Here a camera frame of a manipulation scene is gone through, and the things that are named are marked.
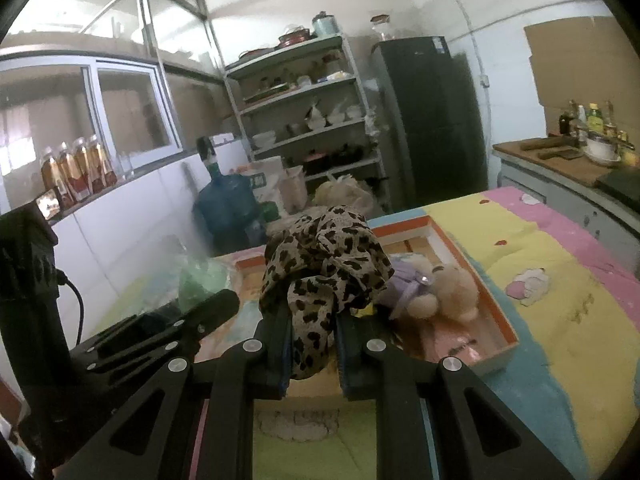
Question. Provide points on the grey metal shelf rack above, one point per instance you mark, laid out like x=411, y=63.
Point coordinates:
x=300, y=91

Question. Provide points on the colourful printed blanket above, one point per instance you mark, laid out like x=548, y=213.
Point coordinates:
x=550, y=310

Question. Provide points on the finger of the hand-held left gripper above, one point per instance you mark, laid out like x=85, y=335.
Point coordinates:
x=140, y=352
x=215, y=305

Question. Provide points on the black water jug pump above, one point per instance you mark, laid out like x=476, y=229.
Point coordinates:
x=207, y=152

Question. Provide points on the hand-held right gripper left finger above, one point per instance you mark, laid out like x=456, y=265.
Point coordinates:
x=285, y=357

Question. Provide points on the blue water jug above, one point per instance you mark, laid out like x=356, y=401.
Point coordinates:
x=225, y=205

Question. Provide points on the orange cardboard box tray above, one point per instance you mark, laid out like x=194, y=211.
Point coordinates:
x=495, y=357

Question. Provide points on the black refrigerator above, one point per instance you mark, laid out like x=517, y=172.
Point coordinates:
x=435, y=125

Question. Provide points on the plastic bag of goods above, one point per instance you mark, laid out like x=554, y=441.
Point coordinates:
x=345, y=195

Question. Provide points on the white shelf bowl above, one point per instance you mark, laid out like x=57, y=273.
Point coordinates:
x=264, y=140

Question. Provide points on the black induction cooker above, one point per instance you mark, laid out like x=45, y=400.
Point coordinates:
x=622, y=182

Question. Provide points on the yellow green bottle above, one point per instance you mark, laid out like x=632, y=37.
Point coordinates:
x=595, y=119

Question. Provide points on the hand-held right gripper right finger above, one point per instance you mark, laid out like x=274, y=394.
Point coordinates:
x=345, y=362

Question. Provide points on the sliding window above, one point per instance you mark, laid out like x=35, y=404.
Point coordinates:
x=130, y=110

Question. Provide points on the brown cardboard wall covering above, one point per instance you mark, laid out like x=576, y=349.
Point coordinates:
x=575, y=70

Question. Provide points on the glass jar red lid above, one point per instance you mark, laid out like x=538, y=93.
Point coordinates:
x=382, y=27

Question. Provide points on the leopard print scarf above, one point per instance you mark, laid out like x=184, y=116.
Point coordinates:
x=320, y=255

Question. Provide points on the dark sauce bottle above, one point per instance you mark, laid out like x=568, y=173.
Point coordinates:
x=565, y=123

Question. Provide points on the green plastic bag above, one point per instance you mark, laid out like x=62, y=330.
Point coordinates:
x=200, y=277

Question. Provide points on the dark cleaver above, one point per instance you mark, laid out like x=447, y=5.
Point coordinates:
x=562, y=154

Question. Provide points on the wooden cutting board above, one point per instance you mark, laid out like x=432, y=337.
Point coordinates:
x=565, y=165

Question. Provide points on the white sack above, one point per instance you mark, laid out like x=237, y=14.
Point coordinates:
x=267, y=182

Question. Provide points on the smartphone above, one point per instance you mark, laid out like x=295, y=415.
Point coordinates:
x=50, y=203

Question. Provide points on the wooden rolling pin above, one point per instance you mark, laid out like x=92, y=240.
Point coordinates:
x=542, y=144

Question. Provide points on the red pot with lid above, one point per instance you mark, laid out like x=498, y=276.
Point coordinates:
x=295, y=36

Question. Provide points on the clear drinking glass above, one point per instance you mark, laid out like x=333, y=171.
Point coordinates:
x=126, y=166

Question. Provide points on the white bowl with lid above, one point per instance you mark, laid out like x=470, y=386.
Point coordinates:
x=602, y=152

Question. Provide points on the teal canister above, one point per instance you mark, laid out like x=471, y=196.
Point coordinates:
x=325, y=25

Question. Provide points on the beige plastic container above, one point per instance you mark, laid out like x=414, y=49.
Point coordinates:
x=295, y=189

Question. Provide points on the pink packet with hair clips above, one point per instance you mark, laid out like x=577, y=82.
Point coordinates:
x=450, y=340

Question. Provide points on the beige teddy bear purple dress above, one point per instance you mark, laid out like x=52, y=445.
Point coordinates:
x=450, y=290

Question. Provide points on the kitchen counter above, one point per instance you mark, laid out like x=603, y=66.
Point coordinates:
x=540, y=187

